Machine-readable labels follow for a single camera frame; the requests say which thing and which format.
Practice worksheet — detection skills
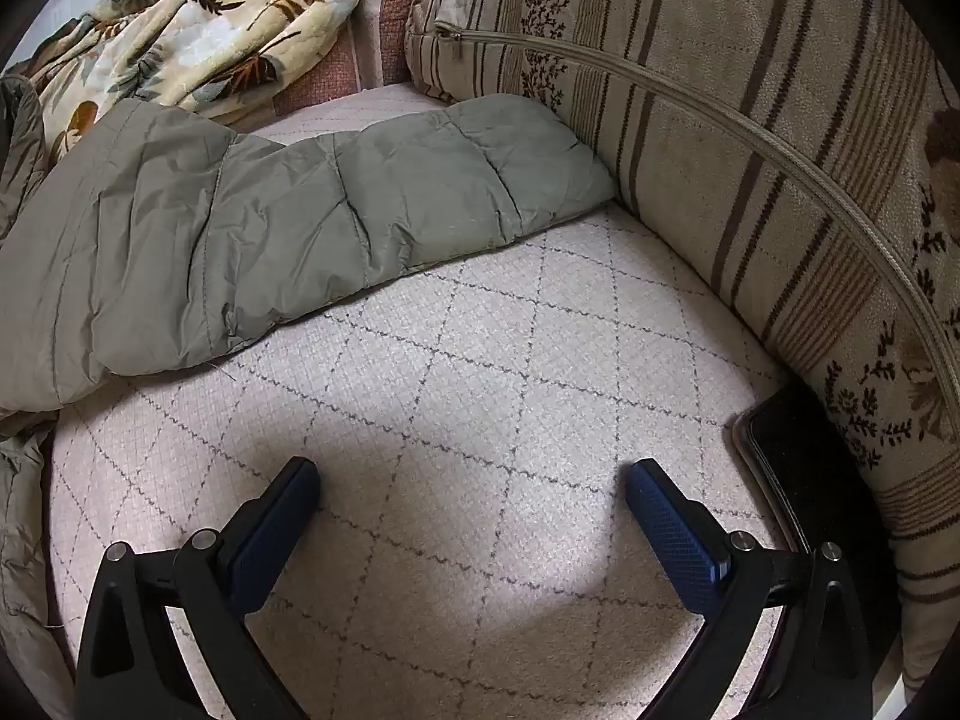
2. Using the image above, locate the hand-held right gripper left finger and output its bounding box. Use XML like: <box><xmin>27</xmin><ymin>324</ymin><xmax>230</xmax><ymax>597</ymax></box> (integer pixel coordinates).
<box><xmin>73</xmin><ymin>457</ymin><xmax>322</xmax><ymax>720</ymax></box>

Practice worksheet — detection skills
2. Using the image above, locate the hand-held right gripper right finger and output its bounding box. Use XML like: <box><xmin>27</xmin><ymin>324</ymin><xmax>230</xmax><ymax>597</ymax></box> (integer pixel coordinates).
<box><xmin>626</xmin><ymin>459</ymin><xmax>875</xmax><ymax>720</ymax></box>

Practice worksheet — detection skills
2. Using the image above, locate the olive padded jacket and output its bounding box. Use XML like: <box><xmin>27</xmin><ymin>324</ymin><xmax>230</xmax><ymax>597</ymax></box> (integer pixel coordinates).
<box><xmin>0</xmin><ymin>75</ymin><xmax>617</xmax><ymax>720</ymax></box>

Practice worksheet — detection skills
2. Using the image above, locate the black phone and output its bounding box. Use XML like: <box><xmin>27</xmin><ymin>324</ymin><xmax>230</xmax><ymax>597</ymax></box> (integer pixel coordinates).
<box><xmin>724</xmin><ymin>382</ymin><xmax>901</xmax><ymax>720</ymax></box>

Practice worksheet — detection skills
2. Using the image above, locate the pink quilted sofa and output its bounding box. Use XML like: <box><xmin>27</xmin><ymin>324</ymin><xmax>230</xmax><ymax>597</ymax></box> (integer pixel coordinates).
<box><xmin>37</xmin><ymin>0</ymin><xmax>818</xmax><ymax>720</ymax></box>

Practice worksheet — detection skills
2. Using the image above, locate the striped floral cushion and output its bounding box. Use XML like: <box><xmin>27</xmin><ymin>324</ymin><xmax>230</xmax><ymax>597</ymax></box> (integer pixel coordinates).
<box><xmin>405</xmin><ymin>0</ymin><xmax>960</xmax><ymax>698</ymax></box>

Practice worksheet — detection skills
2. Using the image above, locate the leaf print blanket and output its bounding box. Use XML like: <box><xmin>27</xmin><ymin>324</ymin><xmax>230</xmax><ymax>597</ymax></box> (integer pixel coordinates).
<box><xmin>30</xmin><ymin>0</ymin><xmax>383</xmax><ymax>166</ymax></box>

